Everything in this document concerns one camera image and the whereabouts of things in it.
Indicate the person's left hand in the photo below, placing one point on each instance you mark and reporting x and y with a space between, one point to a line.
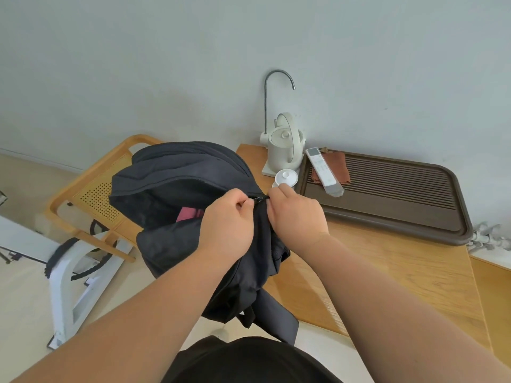
225 231

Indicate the person's right hand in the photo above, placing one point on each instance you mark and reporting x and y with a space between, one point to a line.
297 219

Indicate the person's left thumb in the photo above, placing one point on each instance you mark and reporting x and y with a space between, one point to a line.
247 209

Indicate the person's right thumb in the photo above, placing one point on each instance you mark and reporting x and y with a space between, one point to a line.
272 211

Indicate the black backpack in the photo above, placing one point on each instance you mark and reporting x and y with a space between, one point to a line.
179 175

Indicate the person's right forearm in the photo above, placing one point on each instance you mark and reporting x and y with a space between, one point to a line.
399 315

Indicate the person's left forearm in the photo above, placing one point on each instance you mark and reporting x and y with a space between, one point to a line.
147 319

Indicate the white lidded tea cup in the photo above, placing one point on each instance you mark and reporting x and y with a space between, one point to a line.
286 177

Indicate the maroon item inside backpack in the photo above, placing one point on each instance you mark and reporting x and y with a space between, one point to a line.
189 214

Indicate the white electric kettle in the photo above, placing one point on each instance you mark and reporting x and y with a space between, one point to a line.
283 149

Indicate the white remote control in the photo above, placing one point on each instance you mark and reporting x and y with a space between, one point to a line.
325 171

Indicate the brown tea cloth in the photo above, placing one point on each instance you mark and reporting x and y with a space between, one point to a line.
341 165

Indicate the chrome gooseneck water spout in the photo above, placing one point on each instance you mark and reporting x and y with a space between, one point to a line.
265 99

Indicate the dark brown slatted tea tray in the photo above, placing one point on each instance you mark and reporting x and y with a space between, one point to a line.
399 195

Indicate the wooden rattan chair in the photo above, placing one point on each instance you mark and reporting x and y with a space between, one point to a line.
98 195

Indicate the person's black shirt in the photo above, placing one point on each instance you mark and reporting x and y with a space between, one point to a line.
247 362

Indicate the white pipe valves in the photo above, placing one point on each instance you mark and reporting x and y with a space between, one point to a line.
489 237

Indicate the white flat board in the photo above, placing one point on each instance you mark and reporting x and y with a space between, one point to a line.
24 239

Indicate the white kettle base plate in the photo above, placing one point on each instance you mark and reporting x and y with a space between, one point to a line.
267 171

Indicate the white metal stand frame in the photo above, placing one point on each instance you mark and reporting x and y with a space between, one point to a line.
66 291

